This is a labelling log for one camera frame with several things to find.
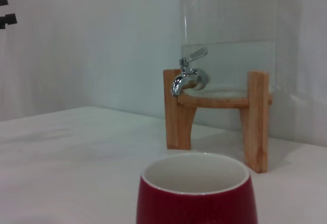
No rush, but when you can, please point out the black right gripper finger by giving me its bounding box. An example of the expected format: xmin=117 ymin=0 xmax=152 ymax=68
xmin=0 ymin=0 xmax=18 ymax=30

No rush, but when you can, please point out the chrome dispenser faucet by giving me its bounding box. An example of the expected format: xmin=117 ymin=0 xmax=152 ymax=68
xmin=171 ymin=47 xmax=212 ymax=98

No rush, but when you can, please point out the red ceramic cup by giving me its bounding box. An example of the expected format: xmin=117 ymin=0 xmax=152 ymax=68
xmin=135 ymin=153 xmax=259 ymax=224

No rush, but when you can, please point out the wooden dispenser stand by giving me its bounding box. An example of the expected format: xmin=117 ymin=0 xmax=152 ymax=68
xmin=162 ymin=68 xmax=273 ymax=174

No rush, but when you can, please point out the glass water dispenser jar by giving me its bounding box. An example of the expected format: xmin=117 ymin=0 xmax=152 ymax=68
xmin=178 ymin=0 xmax=278 ymax=99

